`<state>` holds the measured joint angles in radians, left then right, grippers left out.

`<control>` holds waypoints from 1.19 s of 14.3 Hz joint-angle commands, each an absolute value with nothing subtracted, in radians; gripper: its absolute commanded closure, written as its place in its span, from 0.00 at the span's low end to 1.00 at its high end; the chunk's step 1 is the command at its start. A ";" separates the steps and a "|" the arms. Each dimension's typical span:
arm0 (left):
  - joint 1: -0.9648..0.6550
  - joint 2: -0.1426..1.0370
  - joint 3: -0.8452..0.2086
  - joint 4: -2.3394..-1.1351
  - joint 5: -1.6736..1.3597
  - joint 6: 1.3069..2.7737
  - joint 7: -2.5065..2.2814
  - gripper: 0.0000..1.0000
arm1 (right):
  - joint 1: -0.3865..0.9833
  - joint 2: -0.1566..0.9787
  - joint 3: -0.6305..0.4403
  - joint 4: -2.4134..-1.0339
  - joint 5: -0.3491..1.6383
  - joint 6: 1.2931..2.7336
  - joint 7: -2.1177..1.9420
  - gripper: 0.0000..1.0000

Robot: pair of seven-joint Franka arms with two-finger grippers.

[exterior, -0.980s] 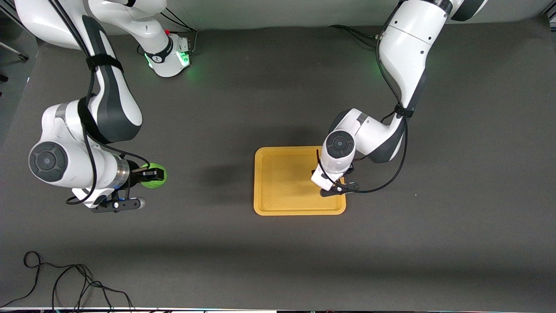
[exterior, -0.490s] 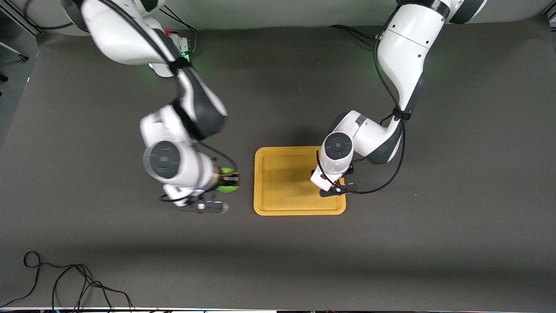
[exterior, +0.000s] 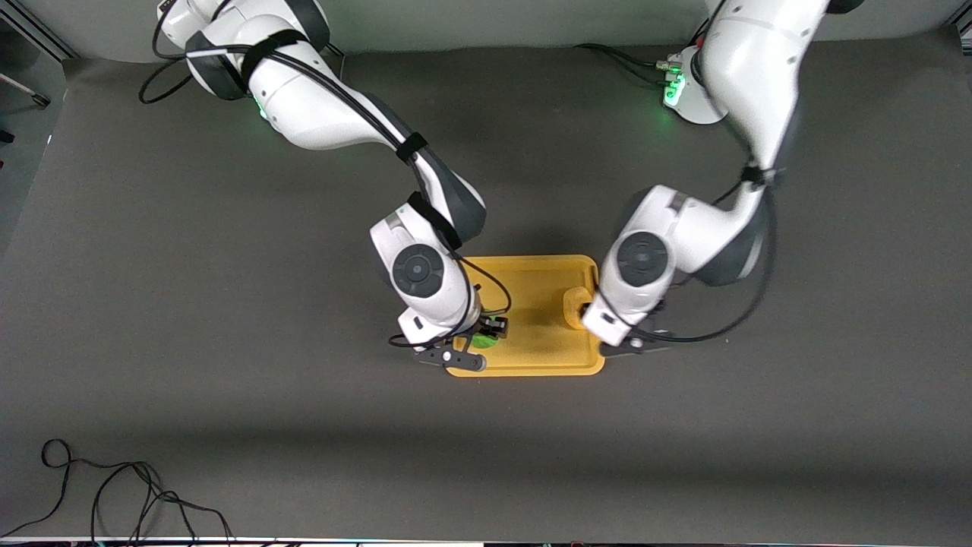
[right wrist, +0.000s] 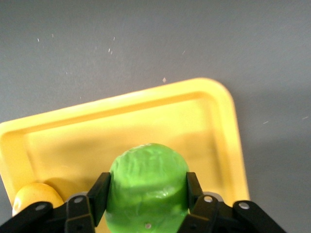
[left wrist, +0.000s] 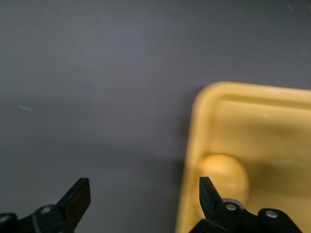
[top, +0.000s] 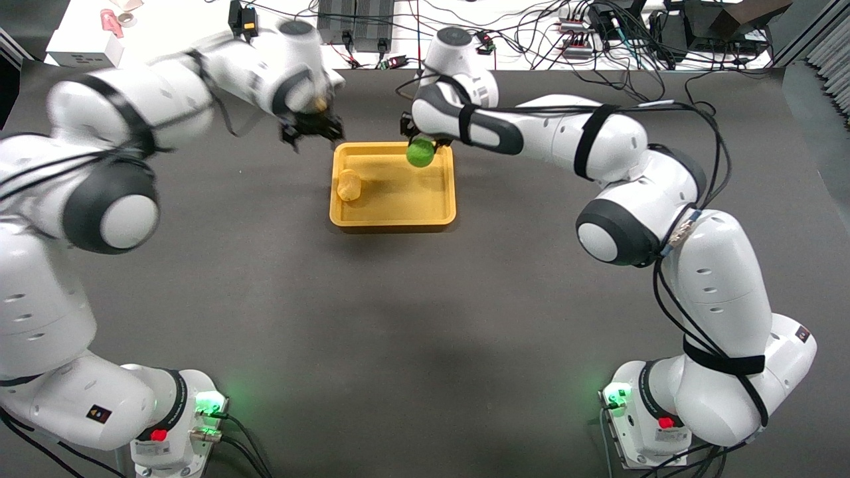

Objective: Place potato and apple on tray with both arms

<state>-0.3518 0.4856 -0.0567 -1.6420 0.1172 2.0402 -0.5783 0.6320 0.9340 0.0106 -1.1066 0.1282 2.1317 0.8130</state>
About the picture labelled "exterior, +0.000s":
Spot yellow potato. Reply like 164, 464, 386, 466
563, 286, 602, 330

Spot yellow plastic tray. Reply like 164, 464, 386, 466
443, 255, 606, 378

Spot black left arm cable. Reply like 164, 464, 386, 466
626, 163, 777, 344

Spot dark grey table mat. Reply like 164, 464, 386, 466
0, 30, 972, 542

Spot thin rod with black tip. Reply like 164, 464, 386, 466
0, 71, 52, 108

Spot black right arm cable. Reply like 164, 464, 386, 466
138, 0, 513, 352

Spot black left base cables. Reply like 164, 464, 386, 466
574, 19, 711, 86

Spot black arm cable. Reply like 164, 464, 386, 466
138, 0, 513, 352
626, 163, 777, 344

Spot thin black loose cable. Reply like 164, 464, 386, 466
0, 438, 235, 545

